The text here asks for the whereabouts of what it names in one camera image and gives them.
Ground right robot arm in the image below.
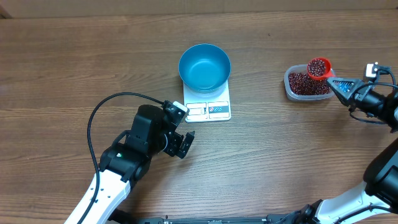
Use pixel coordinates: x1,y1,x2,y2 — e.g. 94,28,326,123
277,78,397,223

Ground red adzuki beans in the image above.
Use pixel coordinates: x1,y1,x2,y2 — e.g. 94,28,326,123
289,72,330,95

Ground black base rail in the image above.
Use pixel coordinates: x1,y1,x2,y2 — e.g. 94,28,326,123
105,209,299,224

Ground white digital kitchen scale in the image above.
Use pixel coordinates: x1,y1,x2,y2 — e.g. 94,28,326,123
183,82,231,123

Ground blue metal bowl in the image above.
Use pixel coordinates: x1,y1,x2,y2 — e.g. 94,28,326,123
178,44,232,93

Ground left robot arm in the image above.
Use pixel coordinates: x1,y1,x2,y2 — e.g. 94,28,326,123
66,101,195,223

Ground red scoop with blue handle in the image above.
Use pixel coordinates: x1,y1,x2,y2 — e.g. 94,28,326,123
307,57,335,81

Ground clear plastic food container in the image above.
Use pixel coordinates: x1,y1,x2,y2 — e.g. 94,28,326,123
284,64,335,101

